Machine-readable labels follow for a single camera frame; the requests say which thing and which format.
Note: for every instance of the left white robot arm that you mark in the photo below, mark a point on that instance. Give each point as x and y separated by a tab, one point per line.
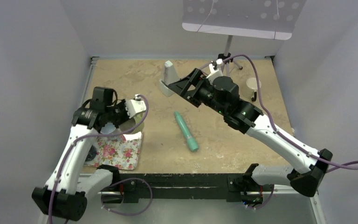
92	113

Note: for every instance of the purple tripod stand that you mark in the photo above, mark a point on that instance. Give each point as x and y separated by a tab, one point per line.
229	62

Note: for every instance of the dark blue mug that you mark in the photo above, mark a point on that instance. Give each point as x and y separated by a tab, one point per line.
92	154

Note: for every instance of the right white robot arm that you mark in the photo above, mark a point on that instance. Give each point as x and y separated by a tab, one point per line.
305	171

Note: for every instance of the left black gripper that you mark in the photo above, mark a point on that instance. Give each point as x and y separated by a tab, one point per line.
121	104

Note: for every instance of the light grey footed mug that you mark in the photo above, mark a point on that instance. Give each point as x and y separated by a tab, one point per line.
109	129

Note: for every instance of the floral tray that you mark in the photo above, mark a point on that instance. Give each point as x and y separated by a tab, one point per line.
122	151

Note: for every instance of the teal cylindrical bottle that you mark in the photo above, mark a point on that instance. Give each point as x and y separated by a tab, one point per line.
190	140

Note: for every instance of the white metronome-shaped object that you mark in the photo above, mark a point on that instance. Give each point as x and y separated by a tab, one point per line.
168	76

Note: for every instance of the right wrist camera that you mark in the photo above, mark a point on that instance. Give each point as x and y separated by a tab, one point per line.
215	70

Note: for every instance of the cream mug black handle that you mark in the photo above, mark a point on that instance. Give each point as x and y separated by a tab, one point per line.
249	89

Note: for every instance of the aluminium frame rail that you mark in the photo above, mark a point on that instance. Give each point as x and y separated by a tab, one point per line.
59	197

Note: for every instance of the green mug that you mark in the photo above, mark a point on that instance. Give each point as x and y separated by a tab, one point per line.
130	124

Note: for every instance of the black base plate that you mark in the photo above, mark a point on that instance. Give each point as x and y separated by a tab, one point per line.
231	187

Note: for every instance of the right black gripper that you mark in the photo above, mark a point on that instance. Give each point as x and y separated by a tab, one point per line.
182	87

